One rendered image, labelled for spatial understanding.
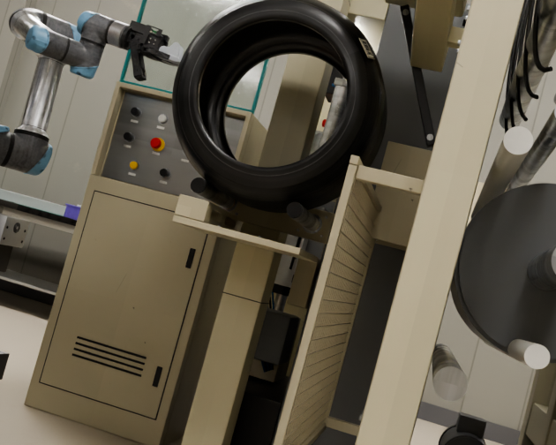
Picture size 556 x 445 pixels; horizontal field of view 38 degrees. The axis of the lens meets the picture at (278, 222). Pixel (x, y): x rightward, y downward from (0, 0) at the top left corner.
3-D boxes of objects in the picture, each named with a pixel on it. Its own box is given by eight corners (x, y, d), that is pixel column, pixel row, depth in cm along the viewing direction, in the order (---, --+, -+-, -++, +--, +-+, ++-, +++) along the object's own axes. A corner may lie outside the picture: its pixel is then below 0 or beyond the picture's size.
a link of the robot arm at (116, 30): (104, 40, 241) (114, 49, 249) (117, 45, 240) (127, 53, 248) (114, 17, 241) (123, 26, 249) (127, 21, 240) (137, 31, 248)
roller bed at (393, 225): (367, 241, 265) (391, 153, 267) (412, 252, 262) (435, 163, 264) (363, 235, 246) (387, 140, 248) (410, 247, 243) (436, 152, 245)
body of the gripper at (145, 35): (164, 30, 238) (128, 17, 240) (153, 56, 238) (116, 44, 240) (172, 38, 245) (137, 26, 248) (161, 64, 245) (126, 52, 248)
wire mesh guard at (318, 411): (319, 427, 252) (378, 209, 256) (326, 429, 251) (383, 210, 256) (261, 487, 164) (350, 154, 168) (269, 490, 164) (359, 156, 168)
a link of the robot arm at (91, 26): (83, 38, 251) (92, 11, 251) (114, 49, 249) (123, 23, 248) (71, 33, 244) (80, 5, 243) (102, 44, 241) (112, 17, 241)
